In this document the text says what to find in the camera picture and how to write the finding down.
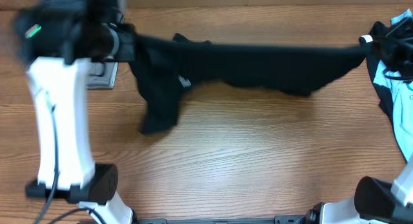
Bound light blue t-shirt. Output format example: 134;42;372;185
380;10;412;160

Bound folded grey trousers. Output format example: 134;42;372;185
87;63;118;90

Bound black polo shirt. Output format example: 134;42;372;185
129;34;368;135

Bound black garment in pile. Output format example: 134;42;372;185
359;21;396;121

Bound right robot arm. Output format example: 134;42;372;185
298;10;412;224

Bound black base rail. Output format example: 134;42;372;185
135;215;305;224

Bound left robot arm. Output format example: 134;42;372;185
14;0;137;224

